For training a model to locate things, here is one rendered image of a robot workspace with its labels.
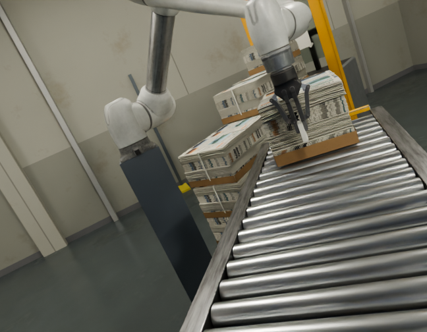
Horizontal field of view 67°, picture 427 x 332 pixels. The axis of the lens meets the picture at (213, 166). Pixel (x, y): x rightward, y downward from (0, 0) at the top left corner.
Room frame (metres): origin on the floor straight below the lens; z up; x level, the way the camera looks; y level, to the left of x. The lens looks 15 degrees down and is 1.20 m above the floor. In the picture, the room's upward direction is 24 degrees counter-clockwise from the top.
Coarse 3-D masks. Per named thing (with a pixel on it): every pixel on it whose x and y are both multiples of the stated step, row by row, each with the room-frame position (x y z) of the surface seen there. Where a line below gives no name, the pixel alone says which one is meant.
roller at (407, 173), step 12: (408, 168) 0.72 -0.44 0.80; (360, 180) 0.76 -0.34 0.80; (372, 180) 0.74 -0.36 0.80; (384, 180) 0.73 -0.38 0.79; (396, 180) 0.72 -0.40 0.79; (312, 192) 0.81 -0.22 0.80; (324, 192) 0.79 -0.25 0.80; (336, 192) 0.78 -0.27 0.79; (348, 192) 0.76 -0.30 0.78; (264, 204) 0.87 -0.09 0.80; (276, 204) 0.85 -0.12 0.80; (288, 204) 0.83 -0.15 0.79; (300, 204) 0.81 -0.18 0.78
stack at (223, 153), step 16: (224, 128) 2.25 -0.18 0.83; (240, 128) 2.00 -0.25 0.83; (256, 128) 2.02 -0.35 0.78; (208, 144) 1.94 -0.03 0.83; (224, 144) 1.76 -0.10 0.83; (240, 144) 1.85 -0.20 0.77; (256, 144) 1.97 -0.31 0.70; (192, 160) 1.90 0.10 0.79; (208, 160) 1.82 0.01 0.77; (224, 160) 1.74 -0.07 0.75; (240, 160) 1.81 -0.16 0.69; (192, 176) 1.94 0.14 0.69; (208, 176) 1.85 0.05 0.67; (224, 176) 1.78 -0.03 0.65; (208, 192) 1.89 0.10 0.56; (224, 192) 1.81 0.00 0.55; (240, 192) 1.73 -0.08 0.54; (208, 208) 1.93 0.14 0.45; (224, 208) 1.85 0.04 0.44; (224, 224) 1.89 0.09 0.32
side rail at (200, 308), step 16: (256, 160) 1.31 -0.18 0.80; (256, 176) 1.13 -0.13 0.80; (240, 208) 0.92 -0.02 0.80; (240, 224) 0.82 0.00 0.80; (224, 240) 0.76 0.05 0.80; (224, 256) 0.69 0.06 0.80; (208, 272) 0.65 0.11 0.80; (224, 272) 0.64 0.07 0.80; (208, 288) 0.60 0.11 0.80; (192, 304) 0.57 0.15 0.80; (208, 304) 0.55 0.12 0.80; (192, 320) 0.52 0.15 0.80; (208, 320) 0.52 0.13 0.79
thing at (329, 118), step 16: (320, 80) 1.14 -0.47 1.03; (336, 80) 1.02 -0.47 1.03; (320, 96) 1.03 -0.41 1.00; (336, 96) 1.01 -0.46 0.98; (272, 112) 1.08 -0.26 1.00; (288, 112) 1.07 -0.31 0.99; (304, 112) 1.05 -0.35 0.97; (320, 112) 1.04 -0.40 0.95; (336, 112) 1.03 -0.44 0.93; (272, 128) 1.10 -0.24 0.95; (288, 128) 1.08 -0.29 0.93; (320, 128) 1.05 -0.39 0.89; (336, 128) 1.03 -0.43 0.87; (352, 128) 1.01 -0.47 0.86; (272, 144) 1.11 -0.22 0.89; (288, 144) 1.09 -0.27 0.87; (304, 144) 1.06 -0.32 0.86
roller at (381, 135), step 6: (384, 132) 1.01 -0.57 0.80; (360, 138) 1.05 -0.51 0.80; (366, 138) 1.03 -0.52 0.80; (372, 138) 1.02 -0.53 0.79; (378, 138) 1.01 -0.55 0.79; (354, 144) 1.04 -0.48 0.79; (360, 144) 1.03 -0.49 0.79; (336, 150) 1.06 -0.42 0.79; (318, 156) 1.09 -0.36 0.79; (294, 162) 1.13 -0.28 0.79; (264, 168) 1.18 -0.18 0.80; (270, 168) 1.17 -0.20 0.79; (276, 168) 1.15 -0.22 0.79
